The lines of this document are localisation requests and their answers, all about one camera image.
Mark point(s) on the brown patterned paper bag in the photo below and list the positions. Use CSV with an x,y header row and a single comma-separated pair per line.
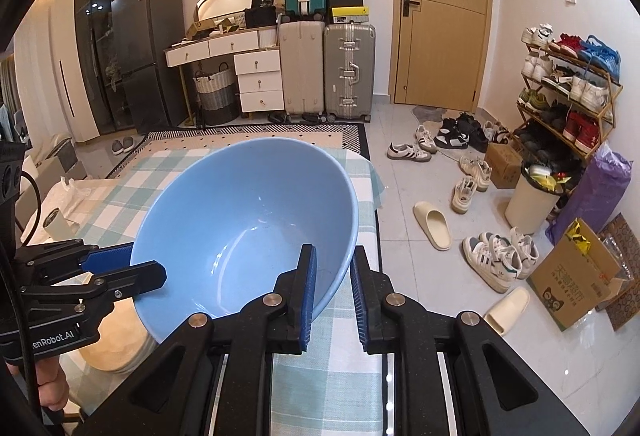
x,y
627,276

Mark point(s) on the black grey high-top shoe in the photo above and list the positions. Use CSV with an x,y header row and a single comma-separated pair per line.
x,y
452,135

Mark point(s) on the dark shoe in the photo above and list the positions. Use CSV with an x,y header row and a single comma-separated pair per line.
x,y
277,117
307,118

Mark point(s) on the wooden door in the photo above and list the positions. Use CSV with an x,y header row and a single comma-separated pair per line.
x,y
440,15

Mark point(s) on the white wardrobe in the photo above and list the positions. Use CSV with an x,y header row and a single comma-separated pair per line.
x,y
65,65

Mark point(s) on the silver suitcase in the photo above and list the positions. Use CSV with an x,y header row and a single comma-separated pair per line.
x,y
350,70

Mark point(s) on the beige slide sandal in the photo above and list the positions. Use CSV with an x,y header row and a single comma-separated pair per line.
x,y
432,226
507,308

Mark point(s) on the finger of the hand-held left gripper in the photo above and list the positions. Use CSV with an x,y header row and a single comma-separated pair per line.
x,y
135,277
110,260

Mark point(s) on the blue plastic bowl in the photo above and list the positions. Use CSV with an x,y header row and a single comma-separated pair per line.
x,y
240,216

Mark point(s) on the grey door mat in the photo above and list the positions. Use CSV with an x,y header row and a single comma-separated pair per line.
x,y
427,113

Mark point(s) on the white tumbler cup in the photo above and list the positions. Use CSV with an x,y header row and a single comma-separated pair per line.
x,y
56,222

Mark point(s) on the brown cardboard box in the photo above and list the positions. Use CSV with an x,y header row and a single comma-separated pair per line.
x,y
502,164

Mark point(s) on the purple bag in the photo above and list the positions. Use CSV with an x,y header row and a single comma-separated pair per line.
x,y
595,196

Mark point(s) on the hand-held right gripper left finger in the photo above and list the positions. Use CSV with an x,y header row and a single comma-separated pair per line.
x,y
306,301

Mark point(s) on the gold shoe rack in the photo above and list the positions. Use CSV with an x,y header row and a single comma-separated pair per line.
x,y
570,90

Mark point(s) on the dark glass cabinet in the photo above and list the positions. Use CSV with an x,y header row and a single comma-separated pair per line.
x,y
95,15

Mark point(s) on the white trash bin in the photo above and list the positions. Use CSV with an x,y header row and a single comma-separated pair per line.
x,y
530,206

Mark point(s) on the white green sneaker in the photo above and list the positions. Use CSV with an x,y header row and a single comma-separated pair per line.
x,y
520,251
487,263

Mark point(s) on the dark grey refrigerator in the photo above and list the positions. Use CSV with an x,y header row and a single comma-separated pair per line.
x,y
150,55

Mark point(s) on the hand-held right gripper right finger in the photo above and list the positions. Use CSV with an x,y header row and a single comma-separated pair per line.
x,y
359,301

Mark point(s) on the black bag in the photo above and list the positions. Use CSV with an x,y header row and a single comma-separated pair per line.
x,y
261,0

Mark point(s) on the white plastic bag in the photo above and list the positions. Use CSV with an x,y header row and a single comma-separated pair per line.
x,y
70,193

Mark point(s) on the grey slipper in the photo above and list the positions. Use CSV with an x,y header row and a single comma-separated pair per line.
x,y
117,147
128,144

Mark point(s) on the cream sneaker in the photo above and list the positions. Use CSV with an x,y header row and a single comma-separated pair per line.
x,y
465,196
475,169

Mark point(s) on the white black striped sneaker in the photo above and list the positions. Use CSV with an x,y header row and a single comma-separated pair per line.
x,y
407,151
426,138

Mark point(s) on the teal plaid tablecloth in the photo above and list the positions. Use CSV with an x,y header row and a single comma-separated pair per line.
x,y
325,366

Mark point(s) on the grey woven laundry basket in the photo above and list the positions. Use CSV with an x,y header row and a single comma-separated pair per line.
x,y
215,98

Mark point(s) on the person's left hand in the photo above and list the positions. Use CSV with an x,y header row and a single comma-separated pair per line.
x,y
50,386

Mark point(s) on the beige suitcase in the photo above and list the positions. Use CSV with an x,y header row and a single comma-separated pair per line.
x,y
300,70

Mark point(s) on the cream yellow plate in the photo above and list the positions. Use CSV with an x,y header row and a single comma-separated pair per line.
x,y
110,341

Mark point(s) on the large cardboard box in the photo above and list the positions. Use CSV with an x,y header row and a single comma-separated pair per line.
x,y
575,281

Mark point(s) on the white drawer dresser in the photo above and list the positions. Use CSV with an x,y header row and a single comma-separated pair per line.
x,y
255,80

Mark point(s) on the beige checked cloth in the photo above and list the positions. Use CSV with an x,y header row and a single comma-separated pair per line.
x,y
100,193

